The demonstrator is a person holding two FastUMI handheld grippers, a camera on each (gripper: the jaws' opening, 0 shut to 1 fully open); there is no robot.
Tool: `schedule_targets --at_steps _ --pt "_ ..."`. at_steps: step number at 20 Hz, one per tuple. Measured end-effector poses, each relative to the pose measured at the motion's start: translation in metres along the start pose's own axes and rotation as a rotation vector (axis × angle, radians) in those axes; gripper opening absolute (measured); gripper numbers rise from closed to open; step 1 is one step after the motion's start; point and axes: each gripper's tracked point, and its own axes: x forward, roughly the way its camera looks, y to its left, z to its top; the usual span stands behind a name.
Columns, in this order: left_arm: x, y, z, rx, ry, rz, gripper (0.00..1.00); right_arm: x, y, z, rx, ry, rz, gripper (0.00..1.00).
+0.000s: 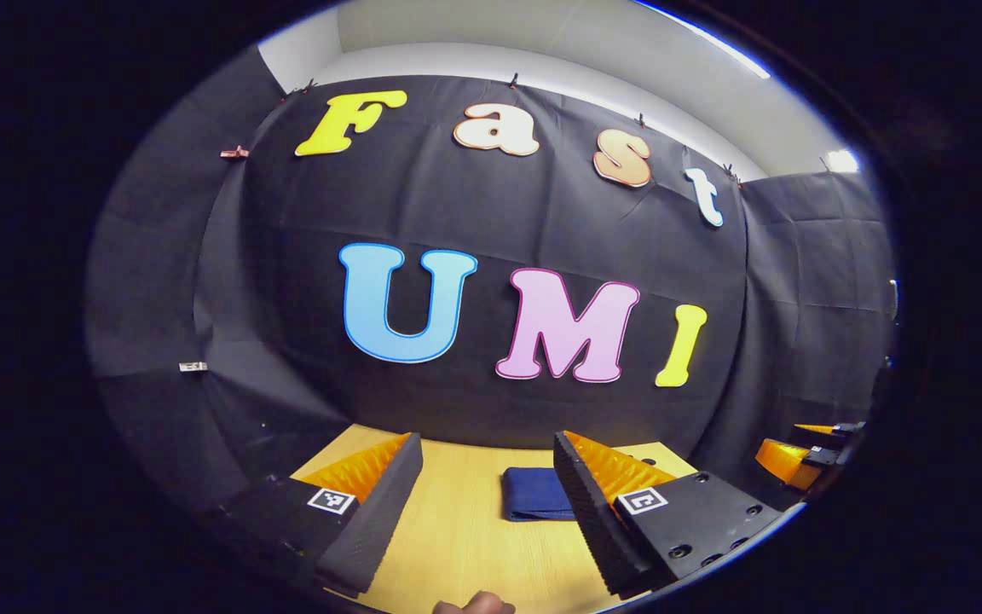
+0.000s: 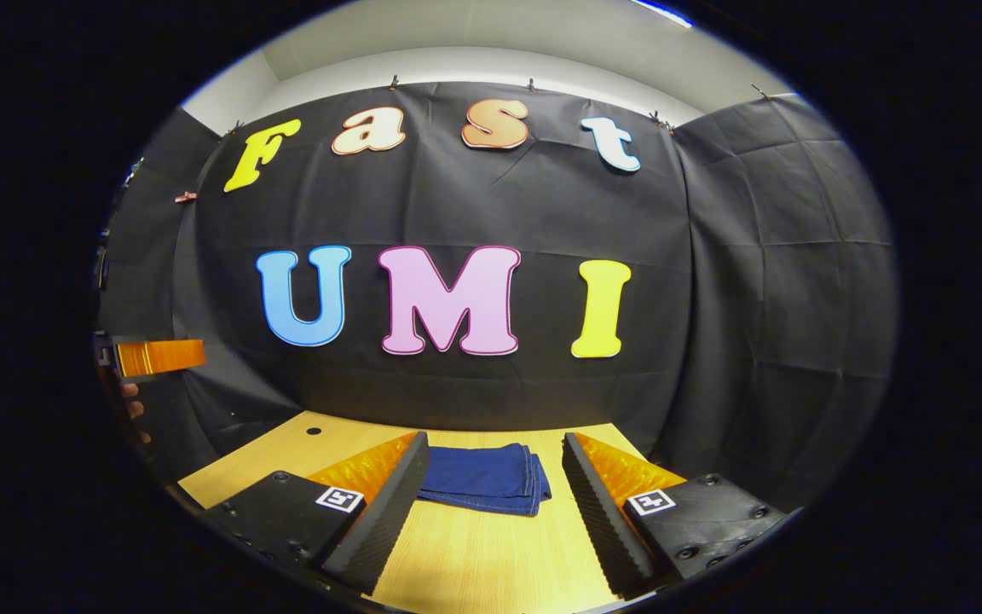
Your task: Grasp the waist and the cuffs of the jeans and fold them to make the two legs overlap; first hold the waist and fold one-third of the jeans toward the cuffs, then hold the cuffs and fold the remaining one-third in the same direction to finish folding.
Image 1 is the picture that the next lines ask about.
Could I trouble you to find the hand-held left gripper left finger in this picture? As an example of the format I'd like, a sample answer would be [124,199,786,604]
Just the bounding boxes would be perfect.
[222,432,425,598]

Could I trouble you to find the blue denim jeans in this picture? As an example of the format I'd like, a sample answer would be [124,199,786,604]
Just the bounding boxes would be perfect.
[501,466,579,523]

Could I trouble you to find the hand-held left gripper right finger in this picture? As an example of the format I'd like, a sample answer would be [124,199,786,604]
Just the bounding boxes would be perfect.
[552,429,786,600]

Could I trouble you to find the black backdrop cloth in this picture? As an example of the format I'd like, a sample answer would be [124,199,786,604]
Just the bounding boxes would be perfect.
[84,44,897,513]

